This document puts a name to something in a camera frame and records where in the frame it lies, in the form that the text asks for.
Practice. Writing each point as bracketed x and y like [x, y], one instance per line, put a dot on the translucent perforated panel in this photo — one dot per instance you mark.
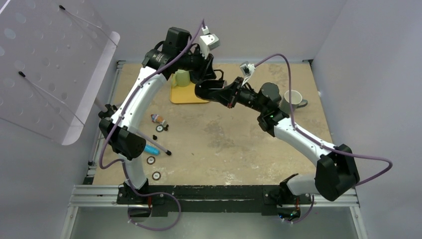
[54, 55]

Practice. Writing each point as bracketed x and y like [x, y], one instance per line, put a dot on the black mug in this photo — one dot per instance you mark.
[204, 89]

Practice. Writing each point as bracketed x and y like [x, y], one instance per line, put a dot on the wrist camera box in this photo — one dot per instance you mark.
[208, 41]
[247, 68]

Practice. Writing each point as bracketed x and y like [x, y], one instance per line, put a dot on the ice cream cone toy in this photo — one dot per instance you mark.
[158, 119]

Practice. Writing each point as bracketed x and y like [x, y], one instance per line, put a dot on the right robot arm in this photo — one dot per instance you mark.
[336, 170]

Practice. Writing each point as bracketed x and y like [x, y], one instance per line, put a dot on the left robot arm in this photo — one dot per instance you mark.
[159, 64]

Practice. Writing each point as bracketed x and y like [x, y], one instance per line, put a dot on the light green mug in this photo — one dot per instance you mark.
[181, 78]

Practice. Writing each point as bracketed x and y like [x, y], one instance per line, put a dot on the grey-blue mug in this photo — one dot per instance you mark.
[292, 100]

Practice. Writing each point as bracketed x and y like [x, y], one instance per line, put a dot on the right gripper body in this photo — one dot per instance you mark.
[245, 95]

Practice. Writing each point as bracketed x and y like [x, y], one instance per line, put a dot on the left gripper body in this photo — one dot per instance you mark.
[196, 63]

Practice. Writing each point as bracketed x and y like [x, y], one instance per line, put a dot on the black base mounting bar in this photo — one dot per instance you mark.
[267, 200]

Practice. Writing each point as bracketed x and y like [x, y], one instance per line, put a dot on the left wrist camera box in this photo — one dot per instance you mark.
[208, 41]

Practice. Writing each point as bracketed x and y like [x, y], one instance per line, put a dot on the blue cylindrical toy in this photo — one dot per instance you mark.
[151, 150]

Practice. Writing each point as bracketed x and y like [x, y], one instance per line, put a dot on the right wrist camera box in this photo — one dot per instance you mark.
[247, 68]

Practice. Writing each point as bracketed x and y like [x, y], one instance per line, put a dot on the yellow plastic tray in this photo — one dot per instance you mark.
[184, 95]

